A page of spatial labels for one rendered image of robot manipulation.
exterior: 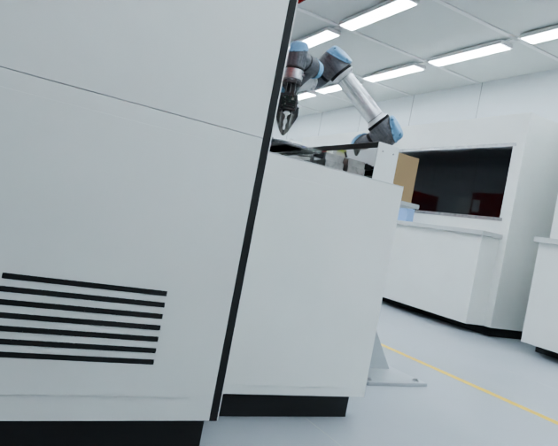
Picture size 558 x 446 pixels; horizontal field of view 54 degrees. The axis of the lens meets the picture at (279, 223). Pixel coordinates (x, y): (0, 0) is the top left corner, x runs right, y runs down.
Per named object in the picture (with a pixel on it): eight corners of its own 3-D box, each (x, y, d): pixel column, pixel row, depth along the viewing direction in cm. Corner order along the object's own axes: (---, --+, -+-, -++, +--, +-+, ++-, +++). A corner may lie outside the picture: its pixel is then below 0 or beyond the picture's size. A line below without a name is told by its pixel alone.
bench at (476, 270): (468, 334, 463) (511, 103, 465) (347, 293, 623) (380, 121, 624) (549, 342, 514) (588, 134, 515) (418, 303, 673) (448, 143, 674)
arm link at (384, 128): (383, 151, 267) (315, 62, 266) (408, 133, 261) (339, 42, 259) (379, 156, 257) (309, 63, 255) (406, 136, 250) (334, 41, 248)
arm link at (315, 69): (300, 75, 231) (285, 66, 222) (320, 57, 226) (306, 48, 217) (307, 88, 228) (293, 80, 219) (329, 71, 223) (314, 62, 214)
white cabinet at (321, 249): (188, 421, 158) (241, 145, 159) (120, 334, 244) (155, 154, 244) (363, 420, 188) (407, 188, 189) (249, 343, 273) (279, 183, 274)
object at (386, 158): (372, 180, 189) (379, 141, 189) (294, 179, 238) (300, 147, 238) (392, 186, 194) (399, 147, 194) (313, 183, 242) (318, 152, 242)
